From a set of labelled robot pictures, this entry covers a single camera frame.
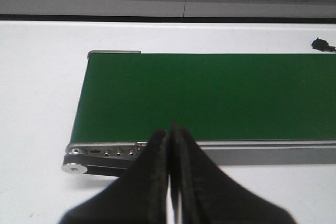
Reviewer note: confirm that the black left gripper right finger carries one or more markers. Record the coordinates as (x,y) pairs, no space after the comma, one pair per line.
(202,193)

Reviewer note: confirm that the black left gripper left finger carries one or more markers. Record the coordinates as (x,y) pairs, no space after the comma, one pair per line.
(137,196)

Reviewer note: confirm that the green conveyor belt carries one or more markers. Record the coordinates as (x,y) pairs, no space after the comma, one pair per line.
(125,97)

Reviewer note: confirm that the aluminium conveyor frame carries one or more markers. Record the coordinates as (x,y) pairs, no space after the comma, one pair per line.
(101,158)

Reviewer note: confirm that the black cable connector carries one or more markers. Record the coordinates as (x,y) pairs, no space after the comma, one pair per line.
(322,45)

